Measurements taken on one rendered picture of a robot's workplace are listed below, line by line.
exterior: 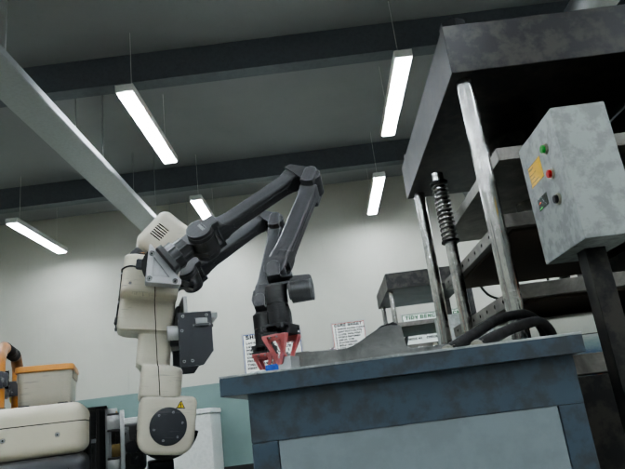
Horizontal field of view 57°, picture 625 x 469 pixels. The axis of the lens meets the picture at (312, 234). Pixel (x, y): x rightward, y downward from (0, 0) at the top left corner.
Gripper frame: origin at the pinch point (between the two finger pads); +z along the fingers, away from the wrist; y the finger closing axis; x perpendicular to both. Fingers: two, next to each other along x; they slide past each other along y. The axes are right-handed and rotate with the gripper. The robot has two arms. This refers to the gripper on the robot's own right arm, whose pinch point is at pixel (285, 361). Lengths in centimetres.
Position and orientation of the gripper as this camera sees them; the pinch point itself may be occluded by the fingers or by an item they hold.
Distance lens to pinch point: 149.7
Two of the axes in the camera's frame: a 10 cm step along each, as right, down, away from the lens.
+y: 4.1, 2.2, 8.8
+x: -9.0, 2.5, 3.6
